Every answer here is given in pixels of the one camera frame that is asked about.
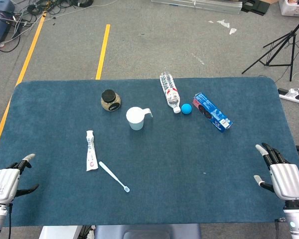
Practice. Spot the left five-finger robot hand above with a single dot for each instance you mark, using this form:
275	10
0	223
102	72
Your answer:
3	184

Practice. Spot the right five-finger robot hand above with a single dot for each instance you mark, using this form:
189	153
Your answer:
286	179

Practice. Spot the white toothpaste tube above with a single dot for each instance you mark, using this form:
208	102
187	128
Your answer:
91	154

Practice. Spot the light blue toothbrush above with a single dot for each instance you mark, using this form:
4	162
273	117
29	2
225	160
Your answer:
112	175

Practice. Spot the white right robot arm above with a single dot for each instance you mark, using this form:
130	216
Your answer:
296	221

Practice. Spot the grey-blue robot base pad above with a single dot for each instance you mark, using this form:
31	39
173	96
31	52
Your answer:
144	232

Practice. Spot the white robot base panel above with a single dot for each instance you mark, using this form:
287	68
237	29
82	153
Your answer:
57	234

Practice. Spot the clear plastic water bottle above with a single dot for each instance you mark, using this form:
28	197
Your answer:
170	93

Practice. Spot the white power strip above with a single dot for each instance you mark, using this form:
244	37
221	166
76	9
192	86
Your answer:
289	94

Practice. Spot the blue cookie box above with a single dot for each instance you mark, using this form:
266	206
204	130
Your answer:
211	113

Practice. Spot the blue felt table mat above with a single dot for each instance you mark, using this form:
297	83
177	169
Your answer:
177	161

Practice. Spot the black tripod stand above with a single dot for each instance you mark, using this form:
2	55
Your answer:
292	57

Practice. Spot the blue ball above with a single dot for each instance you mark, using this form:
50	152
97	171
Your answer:
186	108

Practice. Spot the glass jar with black lid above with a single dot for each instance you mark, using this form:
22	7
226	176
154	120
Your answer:
110	100

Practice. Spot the white paper scrap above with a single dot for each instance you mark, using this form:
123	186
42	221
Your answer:
223	23
232	31

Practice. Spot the white plastic basket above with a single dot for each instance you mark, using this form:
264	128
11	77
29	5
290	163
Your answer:
289	10

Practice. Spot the aluminium profile rails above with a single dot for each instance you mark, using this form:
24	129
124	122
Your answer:
209	7

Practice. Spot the black flat bracket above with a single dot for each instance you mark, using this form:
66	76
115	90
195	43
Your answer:
254	7

